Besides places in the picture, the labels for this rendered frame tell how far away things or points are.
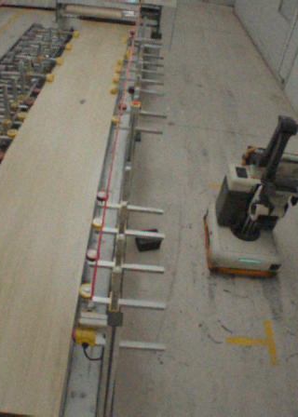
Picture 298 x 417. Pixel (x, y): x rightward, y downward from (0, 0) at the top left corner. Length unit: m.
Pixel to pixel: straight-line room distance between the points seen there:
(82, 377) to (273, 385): 1.49
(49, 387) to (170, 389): 1.19
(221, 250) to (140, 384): 1.25
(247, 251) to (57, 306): 1.82
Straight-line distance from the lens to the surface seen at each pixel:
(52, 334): 1.84
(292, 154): 2.54
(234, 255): 3.15
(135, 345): 1.88
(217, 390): 2.81
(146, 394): 2.70
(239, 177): 3.03
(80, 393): 2.02
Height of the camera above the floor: 2.53
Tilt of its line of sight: 43 degrees down
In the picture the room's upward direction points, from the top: 10 degrees clockwise
